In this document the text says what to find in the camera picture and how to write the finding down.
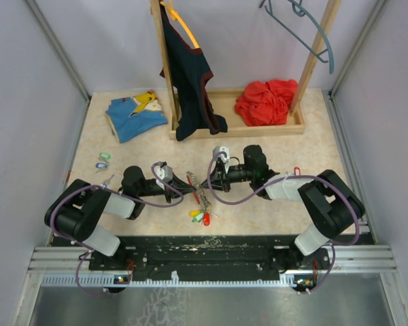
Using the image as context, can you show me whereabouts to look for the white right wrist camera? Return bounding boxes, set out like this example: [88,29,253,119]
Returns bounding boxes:
[212,146,230,164]

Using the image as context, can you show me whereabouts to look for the navy tank top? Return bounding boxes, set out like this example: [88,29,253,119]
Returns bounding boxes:
[160,5,228,141]

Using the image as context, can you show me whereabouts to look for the aluminium frame rail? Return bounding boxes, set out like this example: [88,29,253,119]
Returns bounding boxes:
[28,245,397,289]

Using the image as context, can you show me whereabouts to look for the orange clothes hanger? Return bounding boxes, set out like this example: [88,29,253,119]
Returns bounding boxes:
[160,0,200,49]

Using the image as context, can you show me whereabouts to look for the key with green tag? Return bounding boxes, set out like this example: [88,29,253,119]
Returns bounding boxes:
[99,152,111,162]

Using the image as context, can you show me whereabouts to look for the metal key organizer red handle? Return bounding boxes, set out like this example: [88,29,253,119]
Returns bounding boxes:
[186,171,211,213]

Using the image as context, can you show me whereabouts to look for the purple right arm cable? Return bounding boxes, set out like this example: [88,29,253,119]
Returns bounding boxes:
[207,151,362,296]

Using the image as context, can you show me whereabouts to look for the key with dark blue tag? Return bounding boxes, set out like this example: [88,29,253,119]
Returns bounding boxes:
[95,162,109,170]

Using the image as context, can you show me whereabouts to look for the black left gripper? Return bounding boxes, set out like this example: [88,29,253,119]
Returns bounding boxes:
[138,173,197,204]

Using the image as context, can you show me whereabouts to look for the red crumpled cloth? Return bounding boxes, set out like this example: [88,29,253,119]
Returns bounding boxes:
[235,79,298,127]

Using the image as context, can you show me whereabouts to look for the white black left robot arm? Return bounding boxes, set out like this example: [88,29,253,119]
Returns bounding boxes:
[44,162,196,270]

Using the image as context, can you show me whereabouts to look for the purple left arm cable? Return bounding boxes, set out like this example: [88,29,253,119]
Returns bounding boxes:
[50,162,185,297]

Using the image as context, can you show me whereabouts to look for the key with light blue tag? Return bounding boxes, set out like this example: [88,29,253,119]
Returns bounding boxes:
[101,175,115,189]

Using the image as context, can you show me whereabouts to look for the teal clothes hanger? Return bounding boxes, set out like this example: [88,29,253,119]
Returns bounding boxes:
[258,0,336,75]

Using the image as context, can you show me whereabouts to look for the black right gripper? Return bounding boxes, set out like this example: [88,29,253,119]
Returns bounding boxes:
[201,161,255,194]

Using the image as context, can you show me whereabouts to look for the keys with coloured tags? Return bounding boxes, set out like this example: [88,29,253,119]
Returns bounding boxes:
[188,204,218,226]

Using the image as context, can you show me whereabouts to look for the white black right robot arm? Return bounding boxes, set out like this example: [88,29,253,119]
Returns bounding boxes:
[201,145,365,269]

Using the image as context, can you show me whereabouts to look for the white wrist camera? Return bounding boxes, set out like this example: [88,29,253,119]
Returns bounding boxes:
[154,162,173,189]
[212,146,230,164]

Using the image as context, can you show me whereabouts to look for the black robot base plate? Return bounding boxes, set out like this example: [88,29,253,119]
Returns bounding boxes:
[50,231,375,282]

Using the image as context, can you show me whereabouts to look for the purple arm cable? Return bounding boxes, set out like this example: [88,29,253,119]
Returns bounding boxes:
[207,151,362,296]
[50,162,185,297]

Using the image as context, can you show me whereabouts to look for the key with red white tag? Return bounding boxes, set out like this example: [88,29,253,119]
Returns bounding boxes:
[294,166,301,176]

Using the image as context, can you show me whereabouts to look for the blue cartoon shirt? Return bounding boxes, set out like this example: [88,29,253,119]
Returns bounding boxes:
[105,90,168,143]

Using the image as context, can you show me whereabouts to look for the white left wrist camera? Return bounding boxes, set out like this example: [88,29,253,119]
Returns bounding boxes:
[154,162,173,189]

